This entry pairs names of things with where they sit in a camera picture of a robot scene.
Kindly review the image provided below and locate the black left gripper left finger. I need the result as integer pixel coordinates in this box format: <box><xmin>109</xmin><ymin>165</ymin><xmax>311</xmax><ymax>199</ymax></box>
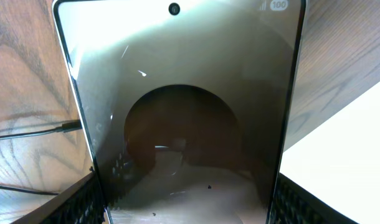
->
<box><xmin>13</xmin><ymin>167</ymin><xmax>105</xmax><ymax>224</ymax></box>

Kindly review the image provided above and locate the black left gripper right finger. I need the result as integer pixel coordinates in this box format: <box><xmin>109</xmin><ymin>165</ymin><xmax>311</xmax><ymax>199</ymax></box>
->
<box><xmin>269</xmin><ymin>173</ymin><xmax>356</xmax><ymax>224</ymax></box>

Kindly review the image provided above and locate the black charger cable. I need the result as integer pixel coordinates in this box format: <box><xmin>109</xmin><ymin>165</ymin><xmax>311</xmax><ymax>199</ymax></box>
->
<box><xmin>0</xmin><ymin>119</ymin><xmax>83</xmax><ymax>196</ymax></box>

